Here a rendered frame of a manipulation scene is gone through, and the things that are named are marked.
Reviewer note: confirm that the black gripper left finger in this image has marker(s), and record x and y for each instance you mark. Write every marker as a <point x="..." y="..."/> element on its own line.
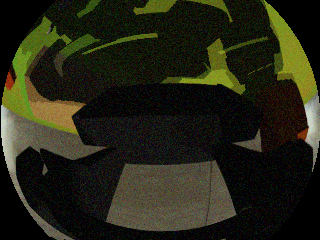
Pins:
<point x="93" y="178"/>

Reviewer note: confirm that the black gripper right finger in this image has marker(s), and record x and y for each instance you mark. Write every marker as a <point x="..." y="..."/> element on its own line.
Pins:
<point x="245" y="171"/>

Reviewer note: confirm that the tan wooden panel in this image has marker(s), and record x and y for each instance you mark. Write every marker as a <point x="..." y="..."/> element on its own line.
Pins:
<point x="58" y="87"/>

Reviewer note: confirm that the red-handled awl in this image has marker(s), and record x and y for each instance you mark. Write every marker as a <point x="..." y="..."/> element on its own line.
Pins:
<point x="10" y="78"/>

